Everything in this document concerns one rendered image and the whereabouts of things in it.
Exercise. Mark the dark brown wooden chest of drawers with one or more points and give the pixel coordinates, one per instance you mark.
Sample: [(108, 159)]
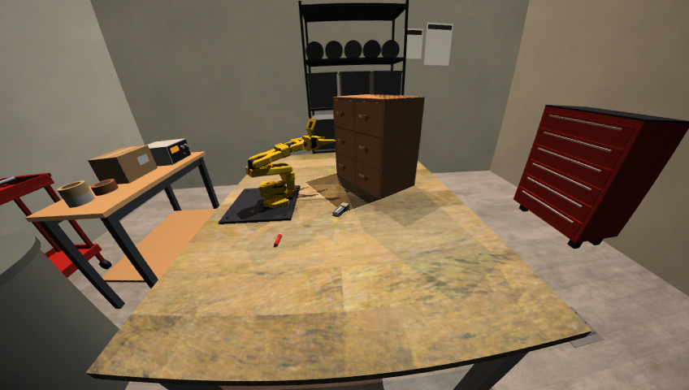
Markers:
[(401, 132)]

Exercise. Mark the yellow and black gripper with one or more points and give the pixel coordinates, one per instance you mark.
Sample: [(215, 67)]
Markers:
[(310, 142)]

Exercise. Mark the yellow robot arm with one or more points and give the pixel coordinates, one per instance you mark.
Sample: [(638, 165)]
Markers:
[(275, 194)]

